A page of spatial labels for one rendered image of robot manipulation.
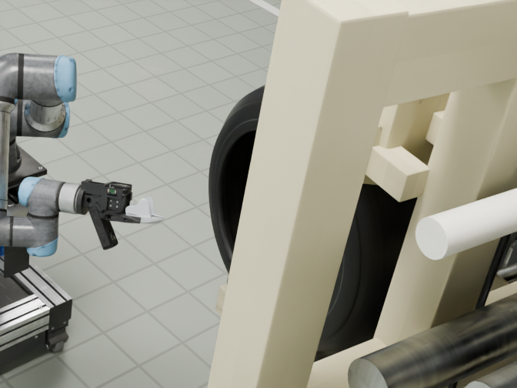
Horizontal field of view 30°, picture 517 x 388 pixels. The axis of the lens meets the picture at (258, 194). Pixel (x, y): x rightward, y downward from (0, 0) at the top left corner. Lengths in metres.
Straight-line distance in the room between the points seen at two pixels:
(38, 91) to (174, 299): 1.40
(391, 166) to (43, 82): 1.27
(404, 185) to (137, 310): 2.31
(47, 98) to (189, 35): 3.19
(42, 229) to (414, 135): 1.22
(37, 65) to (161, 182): 1.89
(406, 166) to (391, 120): 0.07
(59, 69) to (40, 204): 0.34
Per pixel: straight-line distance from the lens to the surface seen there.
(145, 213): 2.31
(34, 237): 2.41
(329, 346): 2.06
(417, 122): 1.42
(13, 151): 2.94
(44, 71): 2.45
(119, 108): 4.77
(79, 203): 2.35
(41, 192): 2.38
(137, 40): 5.46
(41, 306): 3.22
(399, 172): 1.37
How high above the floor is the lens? 2.37
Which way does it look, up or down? 34 degrees down
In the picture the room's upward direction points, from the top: 11 degrees clockwise
